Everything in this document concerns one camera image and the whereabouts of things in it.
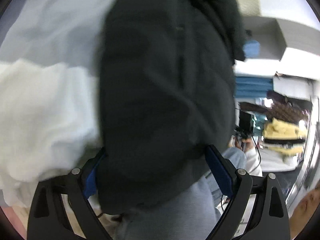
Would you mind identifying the brown patterned hanging cloth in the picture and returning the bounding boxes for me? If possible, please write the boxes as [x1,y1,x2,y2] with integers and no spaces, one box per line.
[266,90,310,123]

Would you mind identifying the blue towel on chair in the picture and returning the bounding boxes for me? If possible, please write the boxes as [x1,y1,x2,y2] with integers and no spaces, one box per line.
[244,40,260,58]

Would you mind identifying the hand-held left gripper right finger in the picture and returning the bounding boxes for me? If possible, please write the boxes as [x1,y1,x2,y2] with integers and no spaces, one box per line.
[204,145,290,240]

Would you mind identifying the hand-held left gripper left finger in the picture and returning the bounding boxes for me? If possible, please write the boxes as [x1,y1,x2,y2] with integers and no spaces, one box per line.
[27,148,113,240]

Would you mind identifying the person's grey pants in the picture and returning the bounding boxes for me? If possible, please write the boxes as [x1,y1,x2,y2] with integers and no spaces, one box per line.
[116,147,248,240]

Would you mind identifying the black puffer jacket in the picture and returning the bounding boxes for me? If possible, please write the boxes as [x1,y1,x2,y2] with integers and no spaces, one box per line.
[96,0,247,215]

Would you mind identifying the white cloth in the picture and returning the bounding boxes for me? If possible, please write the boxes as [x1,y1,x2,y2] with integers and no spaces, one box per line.
[0,59,105,208]

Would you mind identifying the black cable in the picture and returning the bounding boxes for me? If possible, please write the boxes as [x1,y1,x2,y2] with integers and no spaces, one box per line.
[249,134,262,174]

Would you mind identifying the yellow folded clothes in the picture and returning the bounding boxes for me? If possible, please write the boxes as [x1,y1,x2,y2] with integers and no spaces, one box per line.
[261,117,308,157]

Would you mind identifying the blue curtain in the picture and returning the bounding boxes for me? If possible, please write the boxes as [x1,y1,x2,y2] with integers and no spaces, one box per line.
[235,76,274,98]

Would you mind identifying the person's right forearm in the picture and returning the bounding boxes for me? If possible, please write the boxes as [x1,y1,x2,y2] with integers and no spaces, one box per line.
[245,147,263,178]

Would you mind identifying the grey and white wardrobe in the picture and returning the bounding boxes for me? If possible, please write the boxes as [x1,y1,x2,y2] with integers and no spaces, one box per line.
[240,15,320,98]

